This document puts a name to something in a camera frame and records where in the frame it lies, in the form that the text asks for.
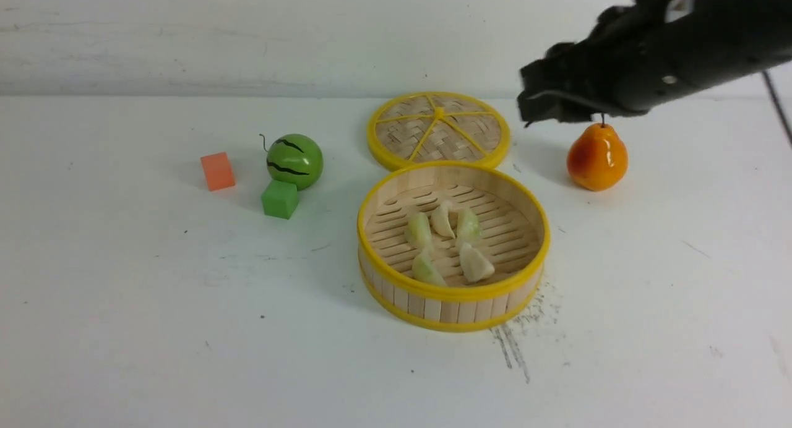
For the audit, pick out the orange toy pear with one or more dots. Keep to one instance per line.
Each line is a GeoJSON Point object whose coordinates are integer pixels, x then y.
{"type": "Point", "coordinates": [598, 159]}

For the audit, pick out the orange foam cube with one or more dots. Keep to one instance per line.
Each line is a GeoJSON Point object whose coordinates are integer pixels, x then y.
{"type": "Point", "coordinates": [218, 171]}

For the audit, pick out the woven bamboo steamer lid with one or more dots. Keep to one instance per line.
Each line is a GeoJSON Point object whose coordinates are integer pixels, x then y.
{"type": "Point", "coordinates": [426, 127]}

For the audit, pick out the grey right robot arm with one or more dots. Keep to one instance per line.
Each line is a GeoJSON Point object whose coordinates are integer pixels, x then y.
{"type": "Point", "coordinates": [652, 52]}

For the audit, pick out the greenish dumpling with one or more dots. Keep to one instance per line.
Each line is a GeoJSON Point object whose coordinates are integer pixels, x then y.
{"type": "Point", "coordinates": [424, 271]}
{"type": "Point", "coordinates": [418, 232]}
{"type": "Point", "coordinates": [468, 227]}

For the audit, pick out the white dumpling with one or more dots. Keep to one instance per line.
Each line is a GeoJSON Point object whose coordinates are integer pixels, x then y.
{"type": "Point", "coordinates": [440, 220]}
{"type": "Point", "coordinates": [476, 267]}

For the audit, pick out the bamboo steamer tray yellow rim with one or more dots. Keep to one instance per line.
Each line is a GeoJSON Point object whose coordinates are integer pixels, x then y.
{"type": "Point", "coordinates": [516, 239]}

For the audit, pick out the green toy watermelon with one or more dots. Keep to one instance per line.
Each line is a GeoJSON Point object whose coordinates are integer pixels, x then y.
{"type": "Point", "coordinates": [294, 158]}

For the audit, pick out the green foam cube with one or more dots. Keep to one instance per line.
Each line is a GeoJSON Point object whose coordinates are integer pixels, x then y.
{"type": "Point", "coordinates": [280, 199]}

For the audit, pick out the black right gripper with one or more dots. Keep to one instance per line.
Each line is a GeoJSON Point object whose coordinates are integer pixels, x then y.
{"type": "Point", "coordinates": [655, 51]}

